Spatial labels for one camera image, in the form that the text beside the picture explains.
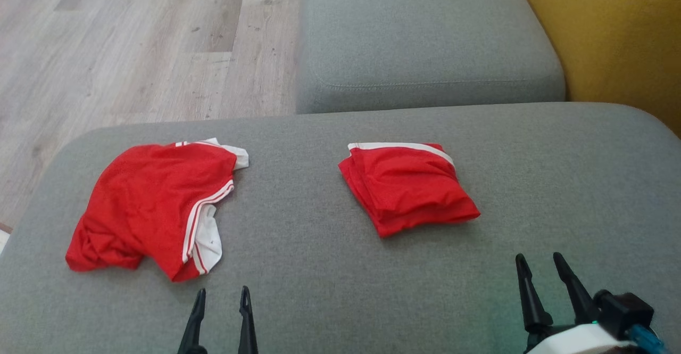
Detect red white jersey shorts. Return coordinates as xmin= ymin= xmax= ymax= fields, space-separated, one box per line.
xmin=338 ymin=142 xmax=481 ymax=238

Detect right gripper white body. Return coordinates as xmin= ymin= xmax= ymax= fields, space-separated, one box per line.
xmin=524 ymin=323 xmax=635 ymax=354

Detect small grey sofa seat cushion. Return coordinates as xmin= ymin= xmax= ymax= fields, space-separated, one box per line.
xmin=295 ymin=0 xmax=566 ymax=114

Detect red white-striped sports shorts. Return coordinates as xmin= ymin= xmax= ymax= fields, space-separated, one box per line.
xmin=65 ymin=137 xmax=250 ymax=283

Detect yellow sofa with grey cushions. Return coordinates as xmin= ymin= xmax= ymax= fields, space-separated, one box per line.
xmin=512 ymin=0 xmax=681 ymax=137

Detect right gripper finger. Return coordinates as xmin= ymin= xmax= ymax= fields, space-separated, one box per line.
xmin=553 ymin=252 xmax=600 ymax=326
xmin=515 ymin=253 xmax=554 ymax=334

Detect blue cable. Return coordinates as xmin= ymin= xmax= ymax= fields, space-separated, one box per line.
xmin=627 ymin=324 xmax=667 ymax=354

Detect large grey sofa seat cushion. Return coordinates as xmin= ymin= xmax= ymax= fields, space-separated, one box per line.
xmin=0 ymin=102 xmax=681 ymax=354

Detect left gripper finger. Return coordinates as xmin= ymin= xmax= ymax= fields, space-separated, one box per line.
xmin=177 ymin=289 xmax=208 ymax=354
xmin=238 ymin=285 xmax=259 ymax=354

